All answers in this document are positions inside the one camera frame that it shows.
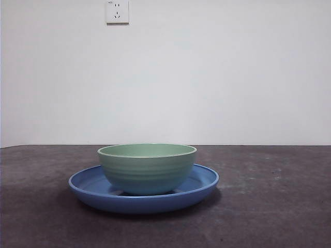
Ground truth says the green bowl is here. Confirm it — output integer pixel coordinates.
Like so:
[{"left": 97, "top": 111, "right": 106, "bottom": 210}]
[{"left": 97, "top": 143, "right": 198, "bottom": 196}]

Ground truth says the blue plate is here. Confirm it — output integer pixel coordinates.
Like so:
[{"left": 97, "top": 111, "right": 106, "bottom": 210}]
[{"left": 68, "top": 163, "right": 220, "bottom": 214}]

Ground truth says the white wall socket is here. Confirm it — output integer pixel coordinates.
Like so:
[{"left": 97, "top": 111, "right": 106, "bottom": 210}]
[{"left": 106, "top": 0, "right": 130, "bottom": 26}]

